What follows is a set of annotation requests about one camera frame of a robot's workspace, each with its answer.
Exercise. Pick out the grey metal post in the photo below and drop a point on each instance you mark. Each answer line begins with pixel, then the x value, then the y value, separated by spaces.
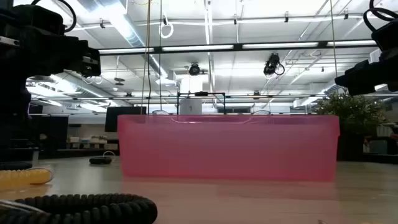
pixel 35 155

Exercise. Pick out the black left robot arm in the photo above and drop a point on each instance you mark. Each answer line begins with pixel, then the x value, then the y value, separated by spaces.
pixel 12 124

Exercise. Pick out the dark background cabinet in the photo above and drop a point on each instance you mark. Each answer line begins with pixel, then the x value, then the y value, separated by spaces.
pixel 49 133

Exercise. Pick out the clear plastic bin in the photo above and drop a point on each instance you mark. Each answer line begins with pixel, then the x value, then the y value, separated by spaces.
pixel 160 112

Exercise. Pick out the background shelf with boxes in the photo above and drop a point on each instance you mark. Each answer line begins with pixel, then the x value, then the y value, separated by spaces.
pixel 90 141

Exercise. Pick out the black background stand frame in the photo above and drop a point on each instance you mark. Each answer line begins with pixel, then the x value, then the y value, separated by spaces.
pixel 201 93

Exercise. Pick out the white LED light strip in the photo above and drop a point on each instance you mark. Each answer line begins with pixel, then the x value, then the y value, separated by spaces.
pixel 197 48
pixel 280 45
pixel 126 50
pixel 351 43

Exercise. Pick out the small green potted plant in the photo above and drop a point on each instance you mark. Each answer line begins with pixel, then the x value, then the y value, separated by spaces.
pixel 351 118

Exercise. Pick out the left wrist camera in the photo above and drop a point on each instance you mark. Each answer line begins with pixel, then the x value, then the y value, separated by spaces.
pixel 37 18

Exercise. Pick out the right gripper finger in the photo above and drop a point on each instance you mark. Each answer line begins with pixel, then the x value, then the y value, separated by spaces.
pixel 360 85
pixel 367 70

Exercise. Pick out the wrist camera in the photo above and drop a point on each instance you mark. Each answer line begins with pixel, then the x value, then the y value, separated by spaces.
pixel 37 18
pixel 388 34

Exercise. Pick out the black overhead light bar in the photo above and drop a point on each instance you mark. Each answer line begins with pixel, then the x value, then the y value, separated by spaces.
pixel 237 47

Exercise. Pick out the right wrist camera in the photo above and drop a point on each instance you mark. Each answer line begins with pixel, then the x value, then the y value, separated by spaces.
pixel 388 34

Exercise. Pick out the pink translucent plastic bin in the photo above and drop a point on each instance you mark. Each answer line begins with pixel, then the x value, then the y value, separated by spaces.
pixel 230 149

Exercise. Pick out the black overhead camera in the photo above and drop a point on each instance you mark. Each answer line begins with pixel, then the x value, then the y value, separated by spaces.
pixel 194 69

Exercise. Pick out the black background monitor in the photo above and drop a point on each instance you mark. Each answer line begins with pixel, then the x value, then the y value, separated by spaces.
pixel 124 119

